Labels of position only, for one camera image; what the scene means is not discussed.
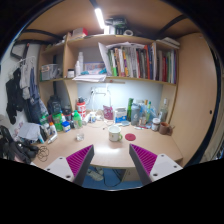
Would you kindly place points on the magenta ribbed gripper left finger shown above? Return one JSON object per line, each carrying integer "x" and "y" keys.
{"x": 74, "y": 167}

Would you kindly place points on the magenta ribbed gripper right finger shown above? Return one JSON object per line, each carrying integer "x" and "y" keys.
{"x": 151, "y": 167}

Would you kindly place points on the clear bottle green cap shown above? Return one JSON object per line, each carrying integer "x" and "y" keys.
{"x": 77, "y": 120}

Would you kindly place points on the small clear drinking glass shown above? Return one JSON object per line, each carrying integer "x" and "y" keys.
{"x": 80, "y": 136}

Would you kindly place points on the round red coaster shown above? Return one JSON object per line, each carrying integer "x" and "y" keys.
{"x": 130, "y": 137}

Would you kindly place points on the white enamel mug green rim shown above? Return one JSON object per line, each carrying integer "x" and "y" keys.
{"x": 115, "y": 133}

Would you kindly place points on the glass jar white lid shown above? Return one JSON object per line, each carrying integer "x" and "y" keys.
{"x": 155, "y": 124}

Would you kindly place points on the brown ceramic mug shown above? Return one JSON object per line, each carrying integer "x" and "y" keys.
{"x": 166, "y": 129}

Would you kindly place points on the blue white small bottle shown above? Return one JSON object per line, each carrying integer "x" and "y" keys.
{"x": 66, "y": 126}

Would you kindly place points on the green container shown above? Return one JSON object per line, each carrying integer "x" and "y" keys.
{"x": 57, "y": 119}

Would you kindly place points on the grey shaker bottle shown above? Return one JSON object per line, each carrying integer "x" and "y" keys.
{"x": 135, "y": 111}

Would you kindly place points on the tall clear glass bottle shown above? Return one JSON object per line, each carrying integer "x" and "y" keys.
{"x": 163, "y": 111}

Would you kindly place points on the blue white carton box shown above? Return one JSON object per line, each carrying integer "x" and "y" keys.
{"x": 120, "y": 114}

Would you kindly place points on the red white canister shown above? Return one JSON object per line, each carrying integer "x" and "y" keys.
{"x": 81, "y": 109}

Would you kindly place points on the pink snack pouch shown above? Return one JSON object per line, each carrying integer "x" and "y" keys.
{"x": 108, "y": 112}

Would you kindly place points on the green neck glass bottle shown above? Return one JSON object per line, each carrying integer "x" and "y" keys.
{"x": 148, "y": 111}

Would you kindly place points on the black bag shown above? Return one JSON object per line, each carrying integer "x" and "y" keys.
{"x": 54, "y": 104}

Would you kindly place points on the white desk lamp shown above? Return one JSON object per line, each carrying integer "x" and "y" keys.
{"x": 100, "y": 97}

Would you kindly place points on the stack of papers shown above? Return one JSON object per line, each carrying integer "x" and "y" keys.
{"x": 90, "y": 78}

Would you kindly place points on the hanging dark clothes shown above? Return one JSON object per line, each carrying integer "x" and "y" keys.
{"x": 22, "y": 92}

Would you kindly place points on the clear plastic storage box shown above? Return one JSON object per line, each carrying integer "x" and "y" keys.
{"x": 49, "y": 72}

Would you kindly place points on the row of books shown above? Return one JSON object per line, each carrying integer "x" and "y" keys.
{"x": 132, "y": 60}

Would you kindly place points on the wooden bookshelf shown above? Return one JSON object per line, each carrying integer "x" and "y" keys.
{"x": 69, "y": 50}

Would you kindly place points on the white bottle on shelf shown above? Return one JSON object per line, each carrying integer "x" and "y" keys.
{"x": 81, "y": 60}

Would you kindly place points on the ceiling light strip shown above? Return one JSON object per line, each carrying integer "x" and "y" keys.
{"x": 100, "y": 18}

